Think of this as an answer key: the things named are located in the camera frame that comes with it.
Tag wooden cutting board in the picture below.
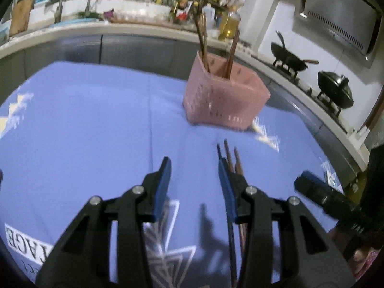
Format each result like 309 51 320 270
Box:
9 0 34 37

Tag yellow cooking oil bottle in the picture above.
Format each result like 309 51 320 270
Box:
218 8 241 40

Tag dark chopstick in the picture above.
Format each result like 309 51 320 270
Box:
217 144 237 287

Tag white plastic jug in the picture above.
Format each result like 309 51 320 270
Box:
202 3 216 30

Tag reddish chopstick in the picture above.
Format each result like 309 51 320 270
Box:
234 147 247 253

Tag black lidded pot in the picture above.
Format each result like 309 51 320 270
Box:
318 71 354 109

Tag black wok with handle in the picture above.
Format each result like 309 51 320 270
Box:
271 30 319 72

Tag steel range hood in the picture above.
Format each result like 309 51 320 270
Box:
295 0 383 68

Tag purple printed tablecloth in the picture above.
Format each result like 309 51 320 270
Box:
1 62 338 287

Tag black gas stove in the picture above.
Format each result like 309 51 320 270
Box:
262 60 354 134

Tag pink perforated utensil basket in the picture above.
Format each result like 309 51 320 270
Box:
183 53 271 130

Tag brown chopstick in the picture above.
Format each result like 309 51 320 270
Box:
223 138 247 252

